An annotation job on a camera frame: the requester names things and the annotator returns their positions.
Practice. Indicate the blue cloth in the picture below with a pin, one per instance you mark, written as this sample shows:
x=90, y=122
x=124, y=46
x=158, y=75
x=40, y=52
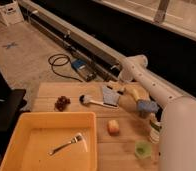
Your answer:
x=110, y=96

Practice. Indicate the wooden black felt eraser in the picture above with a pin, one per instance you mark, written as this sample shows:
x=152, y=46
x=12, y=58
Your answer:
x=116, y=87

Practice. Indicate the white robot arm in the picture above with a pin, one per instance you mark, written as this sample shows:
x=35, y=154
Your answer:
x=177, y=141

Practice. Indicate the black and white brush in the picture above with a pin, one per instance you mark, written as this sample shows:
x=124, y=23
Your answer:
x=87, y=99

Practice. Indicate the blue electronic box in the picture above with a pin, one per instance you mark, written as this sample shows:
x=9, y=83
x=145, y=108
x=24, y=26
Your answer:
x=83, y=70

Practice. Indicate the yellow banana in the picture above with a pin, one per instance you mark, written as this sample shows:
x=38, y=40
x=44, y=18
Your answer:
x=134, y=93

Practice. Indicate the bunch of dark grapes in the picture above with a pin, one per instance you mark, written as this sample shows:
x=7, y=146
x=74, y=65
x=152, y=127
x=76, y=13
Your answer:
x=61, y=103

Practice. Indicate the orange apple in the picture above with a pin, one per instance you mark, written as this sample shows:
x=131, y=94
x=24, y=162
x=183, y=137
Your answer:
x=113, y=127

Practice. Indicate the silver fork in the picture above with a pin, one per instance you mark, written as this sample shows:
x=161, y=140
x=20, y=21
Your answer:
x=74, y=140

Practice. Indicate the green plastic cup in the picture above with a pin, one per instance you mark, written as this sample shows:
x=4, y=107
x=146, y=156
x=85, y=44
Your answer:
x=143, y=149

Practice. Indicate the yellow plastic tray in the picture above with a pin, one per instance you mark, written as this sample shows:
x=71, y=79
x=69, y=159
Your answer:
x=37, y=133

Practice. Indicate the black chair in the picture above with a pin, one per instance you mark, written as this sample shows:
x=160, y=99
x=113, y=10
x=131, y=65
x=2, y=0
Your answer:
x=11, y=101

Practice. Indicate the white storage crate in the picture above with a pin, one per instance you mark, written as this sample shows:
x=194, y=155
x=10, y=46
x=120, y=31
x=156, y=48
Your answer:
x=10, y=13

